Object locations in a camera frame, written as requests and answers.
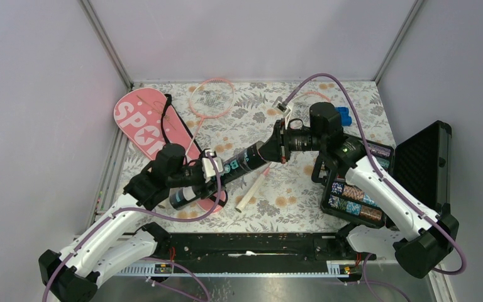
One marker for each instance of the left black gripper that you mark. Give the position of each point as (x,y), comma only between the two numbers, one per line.
(205,190)

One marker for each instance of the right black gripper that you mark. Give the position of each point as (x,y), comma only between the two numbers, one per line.
(277,148)

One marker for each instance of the black shuttlecock tube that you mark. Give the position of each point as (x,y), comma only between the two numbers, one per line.
(243,163)

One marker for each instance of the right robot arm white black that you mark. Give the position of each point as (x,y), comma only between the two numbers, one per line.
(428,236)

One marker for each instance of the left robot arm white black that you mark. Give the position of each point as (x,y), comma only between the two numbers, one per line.
(123,234)

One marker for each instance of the right pink badminton racket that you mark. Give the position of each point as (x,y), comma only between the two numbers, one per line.
(241,205)

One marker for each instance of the pink badminton racket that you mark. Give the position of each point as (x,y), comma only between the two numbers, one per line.
(212,99)
(241,205)

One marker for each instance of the left pink badminton racket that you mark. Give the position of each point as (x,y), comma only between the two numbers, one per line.
(212,99)

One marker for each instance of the blue toy car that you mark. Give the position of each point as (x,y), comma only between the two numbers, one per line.
(346,119)

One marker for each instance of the pink racket bag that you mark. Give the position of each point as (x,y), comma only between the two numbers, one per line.
(148,118)

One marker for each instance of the black poker chip case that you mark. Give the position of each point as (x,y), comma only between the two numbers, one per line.
(419,164)

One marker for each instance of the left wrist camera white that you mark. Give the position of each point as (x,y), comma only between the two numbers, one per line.
(212,164)

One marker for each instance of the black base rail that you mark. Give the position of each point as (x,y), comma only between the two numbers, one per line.
(256,252)

